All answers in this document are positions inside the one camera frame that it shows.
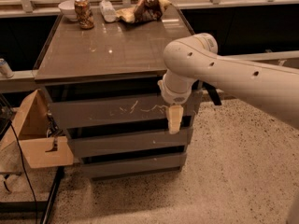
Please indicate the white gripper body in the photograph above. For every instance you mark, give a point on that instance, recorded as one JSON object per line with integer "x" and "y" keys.
{"x": 174, "y": 96}

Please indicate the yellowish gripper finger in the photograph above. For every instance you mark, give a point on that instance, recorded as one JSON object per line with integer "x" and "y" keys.
{"x": 174, "y": 114}

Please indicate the grey top drawer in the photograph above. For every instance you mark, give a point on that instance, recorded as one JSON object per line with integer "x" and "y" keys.
{"x": 113, "y": 110}

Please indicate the grey drawer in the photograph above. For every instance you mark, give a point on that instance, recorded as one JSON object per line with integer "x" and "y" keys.
{"x": 113, "y": 144}
{"x": 135, "y": 167}
{"x": 113, "y": 110}

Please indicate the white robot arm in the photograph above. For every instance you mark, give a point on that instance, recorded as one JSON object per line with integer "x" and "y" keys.
{"x": 246, "y": 153}

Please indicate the grey bottom drawer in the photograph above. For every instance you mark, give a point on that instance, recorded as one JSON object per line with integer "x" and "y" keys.
{"x": 135, "y": 167}

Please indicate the grey drawer cabinet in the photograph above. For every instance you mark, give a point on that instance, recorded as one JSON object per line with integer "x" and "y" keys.
{"x": 111, "y": 60}

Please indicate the grey middle drawer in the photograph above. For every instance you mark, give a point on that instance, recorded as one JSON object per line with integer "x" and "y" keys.
{"x": 113, "y": 144}

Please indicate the open cardboard box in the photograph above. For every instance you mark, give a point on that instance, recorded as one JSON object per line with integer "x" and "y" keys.
{"x": 39, "y": 148}

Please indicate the crumpled brown chip bag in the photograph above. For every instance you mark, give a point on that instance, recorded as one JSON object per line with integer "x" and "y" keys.
{"x": 143, "y": 11}

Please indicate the crushed brown soda can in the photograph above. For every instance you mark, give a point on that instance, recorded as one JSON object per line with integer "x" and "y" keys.
{"x": 84, "y": 14}

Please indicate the white bowl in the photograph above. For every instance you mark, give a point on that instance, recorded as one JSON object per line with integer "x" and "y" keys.
{"x": 68, "y": 9}

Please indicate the white can on ledge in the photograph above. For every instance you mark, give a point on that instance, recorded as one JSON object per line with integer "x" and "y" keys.
{"x": 5, "y": 69}

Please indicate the black table frame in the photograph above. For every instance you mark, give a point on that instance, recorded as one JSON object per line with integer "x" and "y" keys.
{"x": 42, "y": 209}

